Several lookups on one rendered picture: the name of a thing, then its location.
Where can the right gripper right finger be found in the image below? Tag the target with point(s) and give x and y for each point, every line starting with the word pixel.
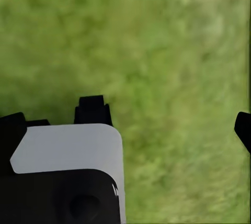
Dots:
pixel 243 129

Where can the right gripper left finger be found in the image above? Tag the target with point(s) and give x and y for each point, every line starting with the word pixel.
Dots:
pixel 12 130

